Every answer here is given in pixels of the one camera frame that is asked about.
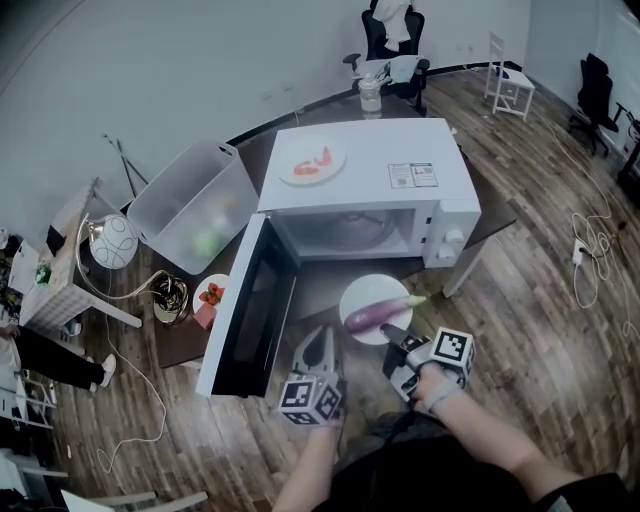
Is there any white wooden chair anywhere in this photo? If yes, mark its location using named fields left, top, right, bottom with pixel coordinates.
left=483, top=29, right=536, bottom=121

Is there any white plate with shrimp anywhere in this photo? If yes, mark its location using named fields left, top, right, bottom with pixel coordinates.
left=277, top=135, right=348, bottom=188

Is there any black high-back office chair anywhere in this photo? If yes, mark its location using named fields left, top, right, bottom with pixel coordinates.
left=569, top=52, right=621, bottom=156

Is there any grey white wrist band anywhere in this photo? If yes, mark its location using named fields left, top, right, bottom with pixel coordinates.
left=427, top=382, right=464, bottom=415

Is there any green round vegetable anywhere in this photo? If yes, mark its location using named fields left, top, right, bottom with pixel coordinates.
left=192, top=227, right=224, bottom=259

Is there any white globe lamp gold base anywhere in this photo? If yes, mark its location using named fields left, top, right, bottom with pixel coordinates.
left=74, top=212, right=191, bottom=327

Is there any thick white extension cable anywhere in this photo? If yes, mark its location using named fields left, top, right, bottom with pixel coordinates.
left=544, top=124, right=640, bottom=341

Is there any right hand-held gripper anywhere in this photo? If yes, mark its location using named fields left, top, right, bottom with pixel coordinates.
left=379, top=323, right=475, bottom=405

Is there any clear glass jar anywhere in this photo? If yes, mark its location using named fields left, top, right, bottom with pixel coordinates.
left=357, top=73, right=384, bottom=120

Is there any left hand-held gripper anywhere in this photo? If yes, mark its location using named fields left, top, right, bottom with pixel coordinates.
left=277, top=325, right=348, bottom=429

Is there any thin black tripod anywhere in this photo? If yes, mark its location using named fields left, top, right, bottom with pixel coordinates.
left=102, top=132, right=150, bottom=199

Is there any white metal rack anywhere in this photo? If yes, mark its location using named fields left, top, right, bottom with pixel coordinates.
left=0, top=369, right=56, bottom=431

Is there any person's left forearm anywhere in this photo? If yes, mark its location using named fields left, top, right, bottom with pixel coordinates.
left=282, top=424, right=342, bottom=512

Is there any person's dark clothing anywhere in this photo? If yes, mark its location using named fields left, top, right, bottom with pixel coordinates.
left=329, top=412, right=640, bottom=512

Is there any person's right hand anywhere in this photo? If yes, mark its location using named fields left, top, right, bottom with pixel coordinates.
left=412, top=363, right=454, bottom=409

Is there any light plastic bag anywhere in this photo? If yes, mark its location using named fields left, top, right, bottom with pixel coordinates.
left=357, top=55, right=426, bottom=84

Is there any red cooked shrimp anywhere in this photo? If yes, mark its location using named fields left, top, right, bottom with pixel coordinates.
left=292, top=144, right=335, bottom=176

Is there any dark table with white legs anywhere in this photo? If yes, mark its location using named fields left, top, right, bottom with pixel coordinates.
left=149, top=92, right=519, bottom=371

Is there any white microwave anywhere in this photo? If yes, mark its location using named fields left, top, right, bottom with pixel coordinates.
left=195, top=117, right=483, bottom=400

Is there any white checkered side table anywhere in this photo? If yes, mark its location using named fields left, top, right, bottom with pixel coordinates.
left=17, top=177, right=144, bottom=334

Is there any person's right forearm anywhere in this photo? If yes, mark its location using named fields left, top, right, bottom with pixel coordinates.
left=429, top=399, right=586, bottom=501

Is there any black office chair with armrests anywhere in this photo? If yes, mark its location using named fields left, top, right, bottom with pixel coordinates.
left=343, top=0, right=431, bottom=116

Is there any black tablet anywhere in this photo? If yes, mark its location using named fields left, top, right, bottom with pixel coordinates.
left=47, top=224, right=69, bottom=256

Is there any thin white floor cable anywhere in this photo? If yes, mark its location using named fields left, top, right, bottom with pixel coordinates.
left=94, top=279, right=169, bottom=474

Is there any white furniture panel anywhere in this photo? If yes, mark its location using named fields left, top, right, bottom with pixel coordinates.
left=59, top=488, right=209, bottom=512

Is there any translucent plastic storage bin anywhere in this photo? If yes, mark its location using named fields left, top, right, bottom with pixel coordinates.
left=126, top=138, right=260, bottom=276

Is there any white cloth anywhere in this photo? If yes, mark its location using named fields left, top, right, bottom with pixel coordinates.
left=372, top=0, right=414, bottom=51

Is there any black metal stand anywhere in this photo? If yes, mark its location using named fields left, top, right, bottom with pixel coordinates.
left=617, top=102, right=640, bottom=194

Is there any small white strawberry plate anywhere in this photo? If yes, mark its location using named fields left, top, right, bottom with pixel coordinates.
left=192, top=273, right=232, bottom=321

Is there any purple eggplant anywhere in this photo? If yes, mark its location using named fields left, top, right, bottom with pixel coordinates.
left=344, top=294, right=428, bottom=335

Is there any plain white round plate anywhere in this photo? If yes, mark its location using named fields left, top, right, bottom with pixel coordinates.
left=338, top=273, right=415, bottom=347

